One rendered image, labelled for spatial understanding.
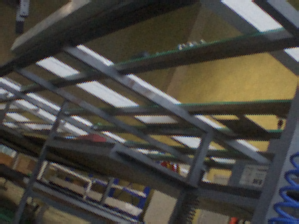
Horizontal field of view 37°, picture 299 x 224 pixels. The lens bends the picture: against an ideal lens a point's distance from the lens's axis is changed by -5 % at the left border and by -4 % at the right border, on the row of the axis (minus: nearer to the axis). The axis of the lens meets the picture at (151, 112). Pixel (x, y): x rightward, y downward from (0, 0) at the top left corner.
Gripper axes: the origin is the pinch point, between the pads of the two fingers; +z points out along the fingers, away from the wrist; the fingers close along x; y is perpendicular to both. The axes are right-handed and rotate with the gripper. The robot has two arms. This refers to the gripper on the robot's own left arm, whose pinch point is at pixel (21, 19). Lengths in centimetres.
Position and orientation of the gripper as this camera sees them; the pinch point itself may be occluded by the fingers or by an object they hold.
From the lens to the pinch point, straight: 144.5
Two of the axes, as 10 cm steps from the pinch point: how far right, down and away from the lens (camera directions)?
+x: -3.6, 2.1, 9.1
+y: 9.3, 0.3, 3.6
